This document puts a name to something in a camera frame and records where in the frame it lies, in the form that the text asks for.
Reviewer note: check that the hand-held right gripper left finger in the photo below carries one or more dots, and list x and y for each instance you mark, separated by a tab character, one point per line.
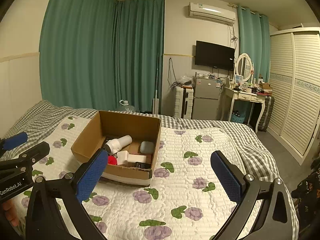
92	177

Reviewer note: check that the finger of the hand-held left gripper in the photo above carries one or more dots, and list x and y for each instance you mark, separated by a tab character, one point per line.
16	140
36	152

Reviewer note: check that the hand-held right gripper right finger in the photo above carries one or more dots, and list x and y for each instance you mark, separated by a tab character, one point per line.
226	177

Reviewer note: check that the white bottle with red cap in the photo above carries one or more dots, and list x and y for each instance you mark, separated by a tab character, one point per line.
112	160

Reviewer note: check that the white charger cube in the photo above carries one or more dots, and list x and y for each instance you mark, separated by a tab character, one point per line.
122	157

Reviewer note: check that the white electric shaver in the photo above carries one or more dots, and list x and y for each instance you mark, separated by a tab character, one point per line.
120	142

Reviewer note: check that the white box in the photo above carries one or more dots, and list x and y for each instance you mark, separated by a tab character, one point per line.
137	159

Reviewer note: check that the black plug adapter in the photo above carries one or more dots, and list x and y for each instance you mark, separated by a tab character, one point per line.
142	165

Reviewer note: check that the grey rounded case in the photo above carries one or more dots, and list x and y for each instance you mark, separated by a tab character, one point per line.
146	147

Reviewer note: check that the brown cardboard box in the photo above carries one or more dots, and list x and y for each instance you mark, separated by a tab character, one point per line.
125	122

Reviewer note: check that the person's left hand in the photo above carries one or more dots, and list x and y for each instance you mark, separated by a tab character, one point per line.
8	211

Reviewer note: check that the white floral quilt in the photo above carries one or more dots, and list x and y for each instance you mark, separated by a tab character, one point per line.
190	140

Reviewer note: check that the blue plastic basket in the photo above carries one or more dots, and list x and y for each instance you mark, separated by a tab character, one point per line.
238	117

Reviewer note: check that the grey hard suitcase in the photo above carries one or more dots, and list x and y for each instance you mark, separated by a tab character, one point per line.
266	112

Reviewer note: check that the clear water jug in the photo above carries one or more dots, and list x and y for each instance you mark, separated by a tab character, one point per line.
128	107

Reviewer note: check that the silver fridge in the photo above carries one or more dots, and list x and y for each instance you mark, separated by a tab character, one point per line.
206	97

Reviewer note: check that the white vanity table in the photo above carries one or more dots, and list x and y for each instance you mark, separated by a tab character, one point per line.
247	97

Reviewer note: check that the dark patterned clothing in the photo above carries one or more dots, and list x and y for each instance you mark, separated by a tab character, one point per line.
308	195

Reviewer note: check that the white hard suitcase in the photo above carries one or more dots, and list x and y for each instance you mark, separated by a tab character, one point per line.
182	102

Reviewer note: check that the white flat mop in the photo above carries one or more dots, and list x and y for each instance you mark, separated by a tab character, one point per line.
155	105

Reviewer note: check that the brown cardboard tray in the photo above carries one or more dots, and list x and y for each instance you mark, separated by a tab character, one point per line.
265	87

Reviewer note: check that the green curtain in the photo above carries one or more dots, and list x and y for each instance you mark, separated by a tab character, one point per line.
140	55
75	55

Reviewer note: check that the clear plastic bag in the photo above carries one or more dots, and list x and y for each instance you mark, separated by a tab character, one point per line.
186	80

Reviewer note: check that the white slatted wardrobe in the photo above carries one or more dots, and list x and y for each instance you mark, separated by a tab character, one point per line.
295	92

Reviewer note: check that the oval vanity mirror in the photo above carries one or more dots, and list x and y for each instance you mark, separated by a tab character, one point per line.
243	66

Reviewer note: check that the light teal curtain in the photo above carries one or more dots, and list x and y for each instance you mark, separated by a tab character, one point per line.
252	37

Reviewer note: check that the white air conditioner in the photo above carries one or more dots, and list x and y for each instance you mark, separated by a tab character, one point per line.
212	11

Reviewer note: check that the small photo frame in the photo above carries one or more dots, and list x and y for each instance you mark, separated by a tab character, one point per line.
238	78

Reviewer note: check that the black wall television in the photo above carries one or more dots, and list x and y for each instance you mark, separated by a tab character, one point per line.
215	55

